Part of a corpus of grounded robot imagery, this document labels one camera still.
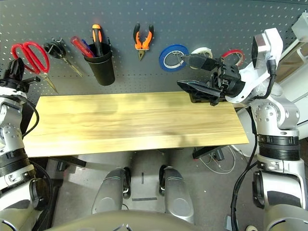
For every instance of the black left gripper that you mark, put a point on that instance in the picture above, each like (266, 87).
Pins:
(14, 84)

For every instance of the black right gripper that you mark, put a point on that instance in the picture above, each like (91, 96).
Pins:
(229, 81)

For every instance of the red tape roll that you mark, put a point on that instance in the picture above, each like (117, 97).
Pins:
(232, 51)

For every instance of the orange black pliers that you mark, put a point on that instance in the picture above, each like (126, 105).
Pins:
(139, 43)

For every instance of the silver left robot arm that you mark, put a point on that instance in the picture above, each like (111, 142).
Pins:
(12, 134)

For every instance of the grey metal pegboard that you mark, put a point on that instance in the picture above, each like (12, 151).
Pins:
(192, 24)

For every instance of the white tape roll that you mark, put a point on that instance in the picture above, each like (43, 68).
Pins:
(202, 49)

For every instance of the blue tape roll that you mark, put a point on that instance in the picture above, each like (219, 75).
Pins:
(161, 59)

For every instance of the black plastic cup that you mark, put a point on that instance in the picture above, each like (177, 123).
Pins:
(102, 72)

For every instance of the orange black screwdriver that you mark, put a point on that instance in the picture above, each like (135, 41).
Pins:
(97, 36)

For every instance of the clear plastic bin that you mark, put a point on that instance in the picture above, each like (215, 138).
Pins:
(300, 26)

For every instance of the silver right robot leg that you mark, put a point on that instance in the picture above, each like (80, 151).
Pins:
(176, 192)

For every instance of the silver robot leg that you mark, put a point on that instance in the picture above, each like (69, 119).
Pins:
(108, 192)
(176, 192)

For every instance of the silver left robot leg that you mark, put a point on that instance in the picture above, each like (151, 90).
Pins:
(108, 192)

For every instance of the grey foot pedal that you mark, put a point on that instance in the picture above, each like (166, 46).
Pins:
(231, 223)

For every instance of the white sneaker on foot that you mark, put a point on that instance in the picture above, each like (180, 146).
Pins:
(251, 228)

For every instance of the grey robot torso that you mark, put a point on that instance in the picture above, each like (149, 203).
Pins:
(120, 221)

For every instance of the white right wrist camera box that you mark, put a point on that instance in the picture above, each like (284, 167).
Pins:
(274, 43)

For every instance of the white frame shelf unit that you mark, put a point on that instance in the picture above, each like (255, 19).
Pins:
(293, 62)

